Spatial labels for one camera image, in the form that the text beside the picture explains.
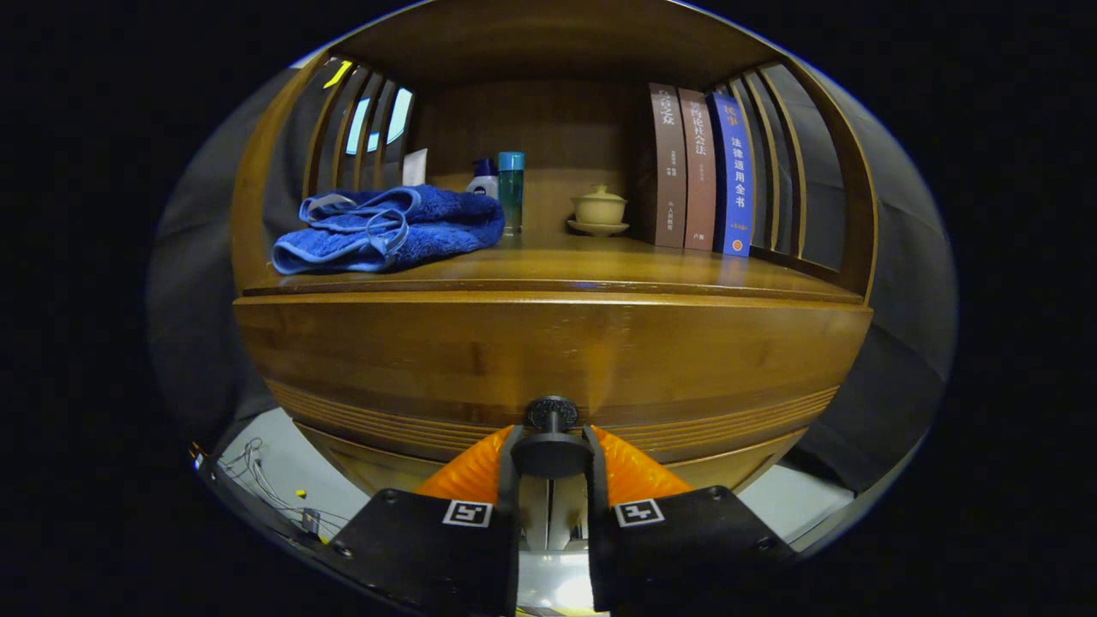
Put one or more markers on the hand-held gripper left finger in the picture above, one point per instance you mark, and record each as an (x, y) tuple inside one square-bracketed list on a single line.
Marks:
[(428, 548)]

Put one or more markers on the white bottle with blue cap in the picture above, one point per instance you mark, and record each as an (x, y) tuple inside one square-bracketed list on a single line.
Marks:
[(484, 182)]

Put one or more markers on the reddish brown book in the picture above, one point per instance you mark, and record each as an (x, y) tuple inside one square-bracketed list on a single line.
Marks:
[(698, 171)]

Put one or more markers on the blue book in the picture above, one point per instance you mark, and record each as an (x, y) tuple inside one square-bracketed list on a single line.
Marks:
[(735, 171)]

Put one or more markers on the white tube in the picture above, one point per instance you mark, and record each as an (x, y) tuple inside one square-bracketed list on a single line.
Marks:
[(416, 169)]

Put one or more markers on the beige lidded teacup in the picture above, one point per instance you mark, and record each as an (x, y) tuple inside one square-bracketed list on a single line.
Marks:
[(598, 207)]

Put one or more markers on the wooden cabinet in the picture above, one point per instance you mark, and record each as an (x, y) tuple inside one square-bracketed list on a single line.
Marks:
[(548, 120)]

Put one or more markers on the wooden drawer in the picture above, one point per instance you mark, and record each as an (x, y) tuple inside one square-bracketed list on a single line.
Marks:
[(428, 351)]

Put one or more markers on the teal bottle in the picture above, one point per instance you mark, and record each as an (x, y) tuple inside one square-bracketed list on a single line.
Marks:
[(511, 193)]

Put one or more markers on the beige saucer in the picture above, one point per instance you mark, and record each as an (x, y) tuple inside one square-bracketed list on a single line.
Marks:
[(597, 229)]

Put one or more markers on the blue towel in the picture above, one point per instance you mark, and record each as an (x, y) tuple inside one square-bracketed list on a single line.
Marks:
[(428, 227)]

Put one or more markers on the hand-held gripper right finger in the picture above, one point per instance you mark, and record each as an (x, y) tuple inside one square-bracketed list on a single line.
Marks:
[(677, 548)]

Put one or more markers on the wooden countertop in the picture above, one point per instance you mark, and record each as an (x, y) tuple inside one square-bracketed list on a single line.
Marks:
[(600, 266)]

